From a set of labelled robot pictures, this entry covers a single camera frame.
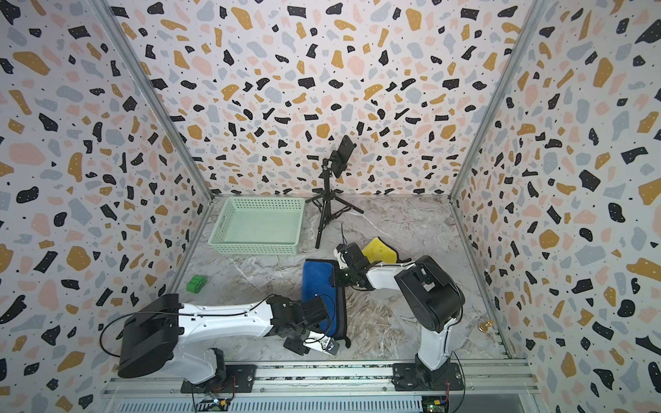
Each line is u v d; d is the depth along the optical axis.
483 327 0.83
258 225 1.01
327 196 1.01
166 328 0.48
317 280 0.95
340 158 0.89
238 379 0.73
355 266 0.76
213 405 0.71
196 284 0.90
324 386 0.73
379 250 1.00
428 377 0.65
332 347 0.67
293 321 0.59
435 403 0.72
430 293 0.50
